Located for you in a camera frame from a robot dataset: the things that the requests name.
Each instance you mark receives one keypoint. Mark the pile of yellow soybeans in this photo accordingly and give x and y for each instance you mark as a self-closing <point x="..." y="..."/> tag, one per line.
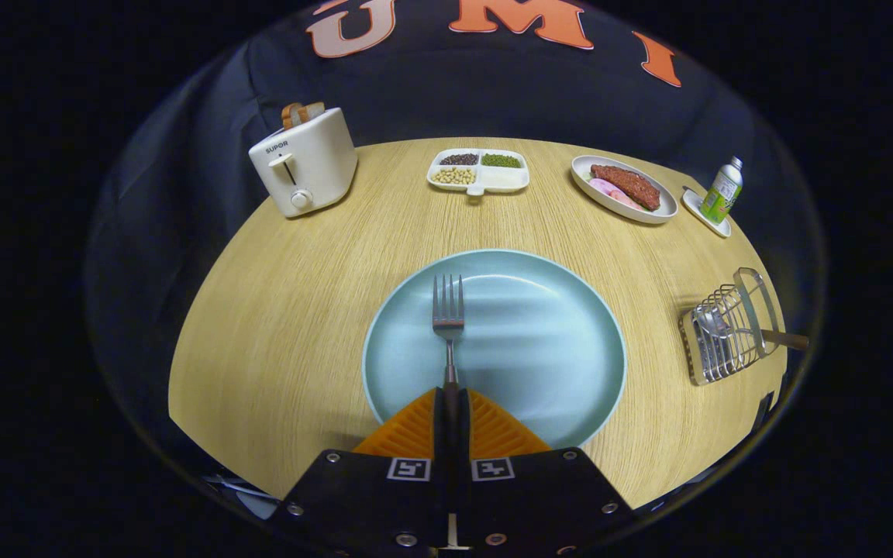
<point x="453" y="176"/>

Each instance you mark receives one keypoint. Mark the light blue round plate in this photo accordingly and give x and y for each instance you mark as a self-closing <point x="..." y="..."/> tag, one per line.
<point x="539" y="333"/>

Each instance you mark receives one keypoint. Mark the white square coaster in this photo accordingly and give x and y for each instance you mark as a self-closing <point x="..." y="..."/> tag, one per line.
<point x="706" y="218"/>

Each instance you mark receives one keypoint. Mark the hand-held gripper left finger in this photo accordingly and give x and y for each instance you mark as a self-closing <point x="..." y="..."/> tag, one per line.
<point x="438" y="434"/>

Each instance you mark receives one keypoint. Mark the pile of dark beans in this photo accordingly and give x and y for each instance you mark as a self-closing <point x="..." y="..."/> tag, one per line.
<point x="459" y="159"/>

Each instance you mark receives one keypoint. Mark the toasted bread slice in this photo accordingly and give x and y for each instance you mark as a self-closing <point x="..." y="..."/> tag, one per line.
<point x="291" y="115"/>
<point x="315" y="111"/>

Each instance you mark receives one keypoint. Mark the brown cooked meat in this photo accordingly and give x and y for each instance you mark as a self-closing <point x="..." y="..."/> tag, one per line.
<point x="629" y="184"/>

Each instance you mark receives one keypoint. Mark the white divided snack tray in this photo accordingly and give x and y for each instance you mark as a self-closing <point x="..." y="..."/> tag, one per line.
<point x="505" y="180"/>

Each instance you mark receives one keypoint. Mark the white toaster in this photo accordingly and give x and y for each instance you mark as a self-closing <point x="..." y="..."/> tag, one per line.
<point x="315" y="167"/>

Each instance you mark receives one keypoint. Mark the white oval plate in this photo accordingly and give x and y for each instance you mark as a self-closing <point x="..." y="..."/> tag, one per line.
<point x="652" y="213"/>

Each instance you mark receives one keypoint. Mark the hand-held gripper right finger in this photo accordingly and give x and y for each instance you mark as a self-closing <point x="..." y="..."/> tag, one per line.
<point x="467" y="434"/>

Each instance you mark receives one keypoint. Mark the green label metal bottle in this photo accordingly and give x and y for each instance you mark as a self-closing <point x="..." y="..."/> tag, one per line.
<point x="720" y="194"/>

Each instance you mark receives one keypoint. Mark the pile of green mung beans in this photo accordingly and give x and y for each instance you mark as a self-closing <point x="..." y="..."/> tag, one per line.
<point x="501" y="160"/>

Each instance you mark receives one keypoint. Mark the pink ham slice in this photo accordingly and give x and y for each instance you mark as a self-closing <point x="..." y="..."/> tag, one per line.
<point x="600" y="186"/>
<point x="623" y="201"/>

